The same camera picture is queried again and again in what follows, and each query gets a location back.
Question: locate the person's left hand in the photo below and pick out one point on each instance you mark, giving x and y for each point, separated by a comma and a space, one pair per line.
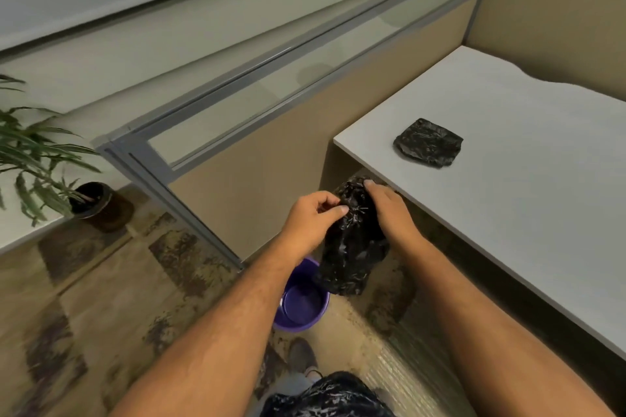
308, 226

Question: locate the person's right hand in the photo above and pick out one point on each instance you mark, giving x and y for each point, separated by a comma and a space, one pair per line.
393, 219

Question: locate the person's left thumb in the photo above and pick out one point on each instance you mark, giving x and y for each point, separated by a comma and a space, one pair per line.
334, 214

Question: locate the person's right fingers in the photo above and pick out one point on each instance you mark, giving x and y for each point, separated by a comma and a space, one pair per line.
374, 193

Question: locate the black plastic garbage bag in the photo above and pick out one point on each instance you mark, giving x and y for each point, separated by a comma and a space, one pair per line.
353, 240

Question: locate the person's left forearm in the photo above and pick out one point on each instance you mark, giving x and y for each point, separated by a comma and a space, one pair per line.
220, 333

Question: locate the person's right forearm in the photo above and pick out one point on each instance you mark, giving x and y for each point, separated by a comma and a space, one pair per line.
494, 338

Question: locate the folded black garbage bag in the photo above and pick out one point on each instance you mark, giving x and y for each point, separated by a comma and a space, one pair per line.
428, 142

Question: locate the purple plastic bin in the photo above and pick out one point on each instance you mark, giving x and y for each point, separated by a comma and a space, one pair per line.
301, 302

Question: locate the grey-framed cubicle partition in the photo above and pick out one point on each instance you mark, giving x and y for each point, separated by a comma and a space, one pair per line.
293, 104

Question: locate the white desk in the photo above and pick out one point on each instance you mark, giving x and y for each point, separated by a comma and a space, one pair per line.
508, 177

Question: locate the person's grey shoe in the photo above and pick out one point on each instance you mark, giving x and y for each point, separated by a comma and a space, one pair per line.
301, 357

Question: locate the person's leg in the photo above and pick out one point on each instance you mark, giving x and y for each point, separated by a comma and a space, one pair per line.
288, 390

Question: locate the crumpled black plastic bag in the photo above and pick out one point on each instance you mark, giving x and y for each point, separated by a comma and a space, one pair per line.
328, 397

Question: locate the black plant pot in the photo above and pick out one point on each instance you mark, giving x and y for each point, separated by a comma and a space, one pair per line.
92, 198

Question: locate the green potted plant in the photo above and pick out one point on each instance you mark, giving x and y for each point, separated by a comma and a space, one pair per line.
34, 148

